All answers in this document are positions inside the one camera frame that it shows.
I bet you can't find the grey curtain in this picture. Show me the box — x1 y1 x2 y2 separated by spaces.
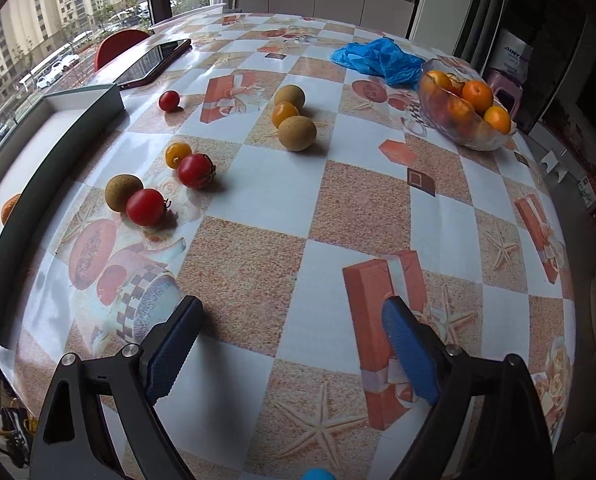
455 0 516 73

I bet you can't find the orange tangerine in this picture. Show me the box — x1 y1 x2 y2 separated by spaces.
443 96 476 128
462 80 494 113
424 70 453 92
0 194 23 225
483 105 512 135

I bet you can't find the green-edged white box tray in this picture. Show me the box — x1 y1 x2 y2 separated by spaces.
0 83 125 346

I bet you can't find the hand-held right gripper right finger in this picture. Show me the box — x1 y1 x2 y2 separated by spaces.
381 296 559 480

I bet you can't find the dark smartphone with red case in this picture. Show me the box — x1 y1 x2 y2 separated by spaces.
115 38 193 91

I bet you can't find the crumpled blue plastic glove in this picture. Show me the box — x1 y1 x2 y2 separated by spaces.
331 37 425 86

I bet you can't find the checked printed tablecloth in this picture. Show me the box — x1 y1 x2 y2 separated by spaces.
0 12 579 480

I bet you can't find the red plastic chair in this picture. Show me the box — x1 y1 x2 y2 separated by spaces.
94 29 151 73

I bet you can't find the white printed bag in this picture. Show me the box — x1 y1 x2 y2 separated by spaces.
493 27 534 83

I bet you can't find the pink plastic stool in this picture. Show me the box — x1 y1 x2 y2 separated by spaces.
485 71 526 131

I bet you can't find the clear glass bowl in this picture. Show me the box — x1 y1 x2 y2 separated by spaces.
417 57 519 152

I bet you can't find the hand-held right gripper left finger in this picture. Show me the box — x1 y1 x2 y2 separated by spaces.
28 295 205 480

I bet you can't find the tan round longan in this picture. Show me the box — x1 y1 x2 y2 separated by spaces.
104 174 144 213
274 84 306 109
278 115 317 152

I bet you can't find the yellow cherry tomato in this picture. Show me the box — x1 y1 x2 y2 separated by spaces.
165 142 193 170
271 101 300 129

